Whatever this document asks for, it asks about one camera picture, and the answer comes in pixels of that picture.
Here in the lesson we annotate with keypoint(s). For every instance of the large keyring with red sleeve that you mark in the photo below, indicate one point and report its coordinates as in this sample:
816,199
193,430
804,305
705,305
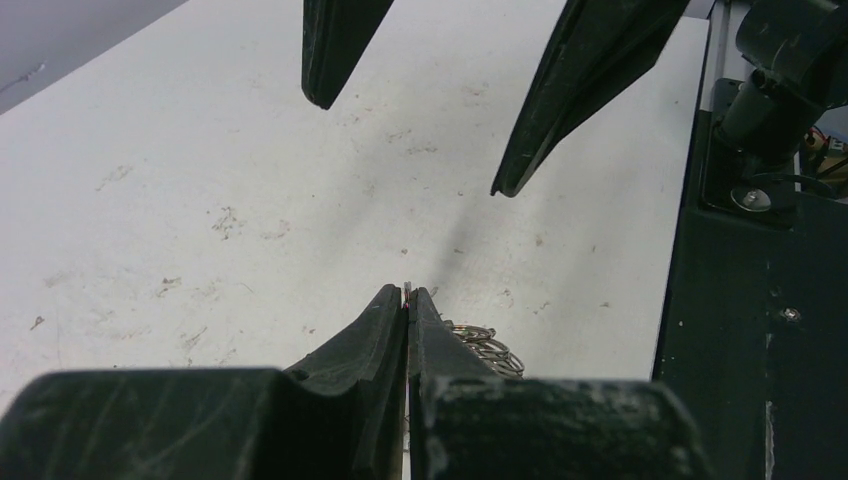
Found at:
487,351

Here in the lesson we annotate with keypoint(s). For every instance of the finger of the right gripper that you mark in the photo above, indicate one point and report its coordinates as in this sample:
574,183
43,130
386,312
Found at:
597,49
335,35

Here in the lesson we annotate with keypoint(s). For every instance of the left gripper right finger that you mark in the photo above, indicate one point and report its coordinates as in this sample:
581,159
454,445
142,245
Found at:
469,422

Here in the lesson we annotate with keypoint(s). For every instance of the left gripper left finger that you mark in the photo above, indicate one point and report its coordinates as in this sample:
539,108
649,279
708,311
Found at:
336,414

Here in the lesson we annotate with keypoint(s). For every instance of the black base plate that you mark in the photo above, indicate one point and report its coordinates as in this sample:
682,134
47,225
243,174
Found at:
754,328

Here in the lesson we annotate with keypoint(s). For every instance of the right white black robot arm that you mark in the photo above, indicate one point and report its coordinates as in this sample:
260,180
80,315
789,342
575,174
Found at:
798,50

